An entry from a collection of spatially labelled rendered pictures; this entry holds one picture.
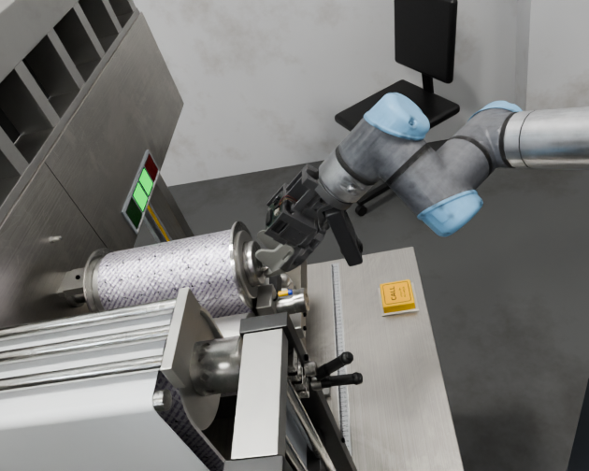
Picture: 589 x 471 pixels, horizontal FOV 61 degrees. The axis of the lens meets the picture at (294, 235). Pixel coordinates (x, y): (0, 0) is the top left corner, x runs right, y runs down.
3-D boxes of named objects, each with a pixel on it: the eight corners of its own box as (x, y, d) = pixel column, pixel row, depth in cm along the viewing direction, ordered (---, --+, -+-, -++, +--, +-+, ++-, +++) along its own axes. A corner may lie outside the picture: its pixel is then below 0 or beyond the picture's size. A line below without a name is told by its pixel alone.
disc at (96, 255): (120, 348, 89) (74, 294, 79) (118, 348, 89) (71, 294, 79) (140, 284, 100) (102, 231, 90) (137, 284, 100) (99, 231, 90)
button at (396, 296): (415, 308, 112) (414, 302, 110) (384, 314, 113) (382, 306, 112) (410, 285, 117) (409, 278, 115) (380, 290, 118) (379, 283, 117)
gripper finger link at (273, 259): (241, 262, 84) (271, 226, 79) (271, 277, 86) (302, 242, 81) (239, 276, 81) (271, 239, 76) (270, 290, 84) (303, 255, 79)
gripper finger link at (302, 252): (278, 254, 83) (308, 220, 78) (287, 258, 84) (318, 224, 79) (278, 274, 79) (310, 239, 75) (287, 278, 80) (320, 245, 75)
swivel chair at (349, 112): (453, 146, 297) (442, -29, 233) (480, 215, 252) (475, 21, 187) (349, 167, 309) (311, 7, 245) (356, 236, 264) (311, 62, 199)
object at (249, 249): (252, 231, 84) (266, 258, 89) (241, 233, 84) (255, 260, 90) (251, 266, 79) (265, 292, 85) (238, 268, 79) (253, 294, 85)
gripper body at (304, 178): (264, 205, 81) (308, 153, 74) (307, 228, 84) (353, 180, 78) (261, 237, 75) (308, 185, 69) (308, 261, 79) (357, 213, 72)
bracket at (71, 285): (90, 292, 86) (84, 285, 85) (60, 297, 87) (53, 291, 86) (98, 271, 90) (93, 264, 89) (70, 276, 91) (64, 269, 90)
